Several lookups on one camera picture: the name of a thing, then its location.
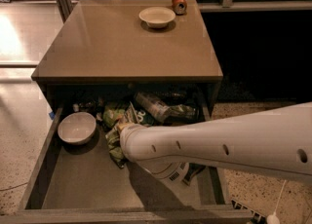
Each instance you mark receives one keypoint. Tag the white bowl on counter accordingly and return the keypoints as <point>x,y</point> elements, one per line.
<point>157,17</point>

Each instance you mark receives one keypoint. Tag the orange soda can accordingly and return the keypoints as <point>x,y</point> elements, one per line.
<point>179,6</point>

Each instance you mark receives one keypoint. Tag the white floor vent grille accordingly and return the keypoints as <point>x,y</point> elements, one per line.
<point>257,217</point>

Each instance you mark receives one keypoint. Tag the green teal chip bag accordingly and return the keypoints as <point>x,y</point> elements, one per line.
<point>117,112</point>

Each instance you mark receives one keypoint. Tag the white bowl in drawer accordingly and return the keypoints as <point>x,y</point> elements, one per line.
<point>77,128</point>

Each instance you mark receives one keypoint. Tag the clear plastic water bottle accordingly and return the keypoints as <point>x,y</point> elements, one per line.
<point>153,105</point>

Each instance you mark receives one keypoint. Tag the dark glass bottle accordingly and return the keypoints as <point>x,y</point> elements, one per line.
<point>184,112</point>

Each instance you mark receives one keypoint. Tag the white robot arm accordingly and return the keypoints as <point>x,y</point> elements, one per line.
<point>275,143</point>

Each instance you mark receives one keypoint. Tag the dark bottle back left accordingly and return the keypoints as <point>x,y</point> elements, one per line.
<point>88,101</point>

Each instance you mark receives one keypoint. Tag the green jalapeno chip bag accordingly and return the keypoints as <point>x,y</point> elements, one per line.
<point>114,147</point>

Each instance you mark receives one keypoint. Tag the blue yellow sponge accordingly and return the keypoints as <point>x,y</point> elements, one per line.
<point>193,170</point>

